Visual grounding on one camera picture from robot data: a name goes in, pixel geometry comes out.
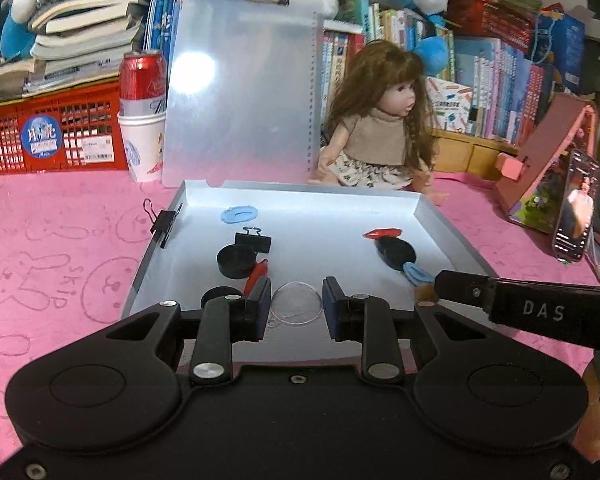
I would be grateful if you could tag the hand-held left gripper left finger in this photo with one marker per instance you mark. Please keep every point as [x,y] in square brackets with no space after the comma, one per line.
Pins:
[262,310]

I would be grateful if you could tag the red drink can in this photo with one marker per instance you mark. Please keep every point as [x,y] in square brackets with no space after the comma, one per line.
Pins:
[142,80]

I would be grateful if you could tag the person's right hand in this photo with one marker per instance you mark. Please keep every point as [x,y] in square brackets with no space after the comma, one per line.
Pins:
[597,430]

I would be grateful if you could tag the blue cardboard box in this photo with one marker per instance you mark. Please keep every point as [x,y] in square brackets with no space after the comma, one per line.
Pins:
[560,50]

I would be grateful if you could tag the black binder clip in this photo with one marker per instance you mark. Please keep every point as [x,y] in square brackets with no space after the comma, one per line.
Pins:
[162,225]
[252,240]

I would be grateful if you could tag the grey cardboard box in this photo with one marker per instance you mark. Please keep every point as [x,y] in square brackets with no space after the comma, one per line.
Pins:
[320,210]

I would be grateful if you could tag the blue hair claw clip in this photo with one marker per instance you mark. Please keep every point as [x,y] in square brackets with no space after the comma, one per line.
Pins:
[239,214]

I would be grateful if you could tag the clear plastic dome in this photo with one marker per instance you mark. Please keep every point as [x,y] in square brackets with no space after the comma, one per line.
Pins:
[297,302]

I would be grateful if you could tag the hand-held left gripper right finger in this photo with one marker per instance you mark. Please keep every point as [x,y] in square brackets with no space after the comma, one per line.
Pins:
[330,310]

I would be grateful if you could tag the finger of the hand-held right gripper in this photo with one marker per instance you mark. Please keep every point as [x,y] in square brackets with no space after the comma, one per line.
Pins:
[462,288]

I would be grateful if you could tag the white paper cup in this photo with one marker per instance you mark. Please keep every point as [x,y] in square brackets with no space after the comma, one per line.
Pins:
[142,147]

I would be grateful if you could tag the smartphone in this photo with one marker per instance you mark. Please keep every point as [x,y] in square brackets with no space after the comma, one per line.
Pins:
[577,205]

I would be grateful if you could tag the red plastic basket with sticker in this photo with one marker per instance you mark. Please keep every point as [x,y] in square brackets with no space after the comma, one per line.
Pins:
[55,135]

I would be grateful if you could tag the pink cardboard toy house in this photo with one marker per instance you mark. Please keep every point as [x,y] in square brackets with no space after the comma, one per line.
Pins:
[535,175]

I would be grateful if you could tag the blue folders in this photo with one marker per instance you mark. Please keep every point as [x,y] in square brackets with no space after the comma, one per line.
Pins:
[160,20]

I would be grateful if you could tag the brown-haired doll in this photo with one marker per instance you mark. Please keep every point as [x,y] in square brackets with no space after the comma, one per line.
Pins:
[380,130]

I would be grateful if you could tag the translucent clipboard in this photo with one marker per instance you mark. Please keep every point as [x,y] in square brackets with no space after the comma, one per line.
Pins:
[240,90]

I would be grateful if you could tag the row of shelved books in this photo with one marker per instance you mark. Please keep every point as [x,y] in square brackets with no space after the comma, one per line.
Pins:
[500,90]

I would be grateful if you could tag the wooden shelf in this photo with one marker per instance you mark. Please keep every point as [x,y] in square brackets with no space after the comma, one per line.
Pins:
[475,155]

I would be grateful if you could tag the white printed box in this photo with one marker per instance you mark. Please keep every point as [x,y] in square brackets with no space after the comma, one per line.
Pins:
[450,105]

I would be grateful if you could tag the stack of worn books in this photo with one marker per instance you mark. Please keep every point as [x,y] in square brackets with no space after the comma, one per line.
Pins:
[80,30]

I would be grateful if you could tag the red mesh basket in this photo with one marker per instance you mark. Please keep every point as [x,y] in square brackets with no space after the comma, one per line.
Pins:
[490,22]

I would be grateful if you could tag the blue plush toy with scarf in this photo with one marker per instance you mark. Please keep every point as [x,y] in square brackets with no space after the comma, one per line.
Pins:
[20,25]

